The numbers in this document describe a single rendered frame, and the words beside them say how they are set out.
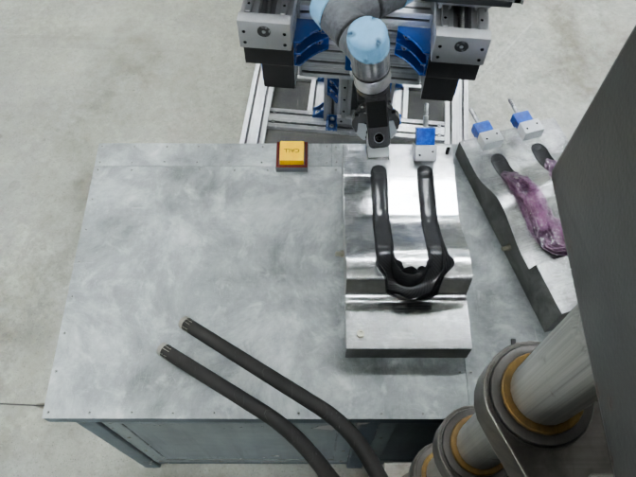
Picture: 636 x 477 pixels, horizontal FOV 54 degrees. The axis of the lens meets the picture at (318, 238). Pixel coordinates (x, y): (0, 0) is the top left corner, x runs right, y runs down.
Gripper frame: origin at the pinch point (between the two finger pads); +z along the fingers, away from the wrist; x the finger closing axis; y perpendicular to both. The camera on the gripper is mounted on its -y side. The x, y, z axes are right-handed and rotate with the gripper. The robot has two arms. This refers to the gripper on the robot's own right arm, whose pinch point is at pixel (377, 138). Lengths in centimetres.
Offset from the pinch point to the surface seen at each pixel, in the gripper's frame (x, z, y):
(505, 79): -54, 117, 90
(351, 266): 6.4, -4.4, -32.1
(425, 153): -10.8, 3.3, -3.1
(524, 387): -13, -73, -66
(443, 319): -12.0, 4.3, -42.0
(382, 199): -0.5, 4.7, -13.3
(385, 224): -0.9, 3.4, -20.2
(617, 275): -13, -100, -64
